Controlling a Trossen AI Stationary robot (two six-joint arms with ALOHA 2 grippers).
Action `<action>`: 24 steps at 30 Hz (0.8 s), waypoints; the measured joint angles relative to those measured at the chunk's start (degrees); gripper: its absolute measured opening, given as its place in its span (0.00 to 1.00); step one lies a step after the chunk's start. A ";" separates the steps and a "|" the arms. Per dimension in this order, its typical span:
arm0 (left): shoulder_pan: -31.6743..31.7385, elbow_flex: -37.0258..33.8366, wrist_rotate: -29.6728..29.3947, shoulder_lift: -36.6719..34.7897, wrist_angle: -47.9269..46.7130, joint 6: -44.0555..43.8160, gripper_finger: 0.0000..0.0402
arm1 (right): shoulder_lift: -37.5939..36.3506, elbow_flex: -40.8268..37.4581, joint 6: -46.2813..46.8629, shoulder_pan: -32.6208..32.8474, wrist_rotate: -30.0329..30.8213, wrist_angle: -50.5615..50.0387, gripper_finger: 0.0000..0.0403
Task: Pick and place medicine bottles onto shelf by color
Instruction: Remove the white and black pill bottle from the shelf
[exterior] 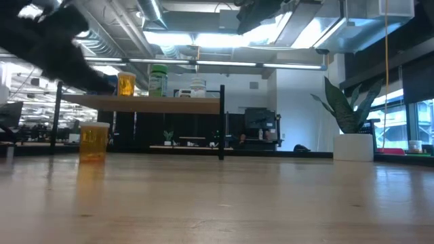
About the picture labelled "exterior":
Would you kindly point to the orange pill bottle with capsules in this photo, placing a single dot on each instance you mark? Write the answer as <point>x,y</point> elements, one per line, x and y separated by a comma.
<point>126,86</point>

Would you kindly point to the small orange pill bottle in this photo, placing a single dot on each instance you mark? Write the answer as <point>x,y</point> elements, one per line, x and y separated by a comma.
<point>94,142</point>

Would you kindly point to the green cap supplement bottle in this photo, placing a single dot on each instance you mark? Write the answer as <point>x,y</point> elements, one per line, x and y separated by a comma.
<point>158,83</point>

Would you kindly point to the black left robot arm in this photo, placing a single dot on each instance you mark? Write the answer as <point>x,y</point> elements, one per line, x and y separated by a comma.
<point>40,37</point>

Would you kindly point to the long linear ceiling light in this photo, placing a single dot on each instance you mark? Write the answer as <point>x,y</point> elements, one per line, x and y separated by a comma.
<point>223,63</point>

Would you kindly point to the black computer monitor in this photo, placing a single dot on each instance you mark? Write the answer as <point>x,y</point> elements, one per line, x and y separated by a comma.
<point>10,117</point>

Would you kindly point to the black desk with monitor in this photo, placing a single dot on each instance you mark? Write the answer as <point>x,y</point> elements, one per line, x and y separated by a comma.
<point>259,118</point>

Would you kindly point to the small background potted plant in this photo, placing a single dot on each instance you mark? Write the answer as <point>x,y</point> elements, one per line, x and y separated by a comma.
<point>168,135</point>

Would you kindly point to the black rounded object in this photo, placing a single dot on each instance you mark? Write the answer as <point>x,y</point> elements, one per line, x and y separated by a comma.
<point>301,148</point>

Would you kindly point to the snake plant in white pot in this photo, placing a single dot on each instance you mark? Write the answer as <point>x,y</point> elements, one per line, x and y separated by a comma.
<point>352,147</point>

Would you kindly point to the red flat object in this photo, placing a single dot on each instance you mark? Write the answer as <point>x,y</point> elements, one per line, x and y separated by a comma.
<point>391,151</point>

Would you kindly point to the small white jar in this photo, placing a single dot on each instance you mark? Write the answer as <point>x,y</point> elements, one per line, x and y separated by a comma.
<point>414,146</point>

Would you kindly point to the silver round air duct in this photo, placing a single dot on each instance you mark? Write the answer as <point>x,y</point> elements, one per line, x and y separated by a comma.
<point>112,37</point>

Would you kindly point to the wooden shelf black frame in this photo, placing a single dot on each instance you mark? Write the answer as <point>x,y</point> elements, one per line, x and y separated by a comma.
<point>142,105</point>

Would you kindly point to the grey wall box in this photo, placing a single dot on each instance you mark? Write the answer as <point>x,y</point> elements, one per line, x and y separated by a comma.
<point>253,85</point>

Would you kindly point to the black side frame rails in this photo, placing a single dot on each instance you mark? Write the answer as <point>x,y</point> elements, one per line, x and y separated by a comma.
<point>396,159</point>
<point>34,150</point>

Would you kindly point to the large rectangular silver duct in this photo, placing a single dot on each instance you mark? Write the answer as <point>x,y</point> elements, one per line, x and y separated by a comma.
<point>356,34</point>

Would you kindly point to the black frame crossbar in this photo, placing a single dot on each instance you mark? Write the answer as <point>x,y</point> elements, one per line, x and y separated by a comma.
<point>291,154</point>

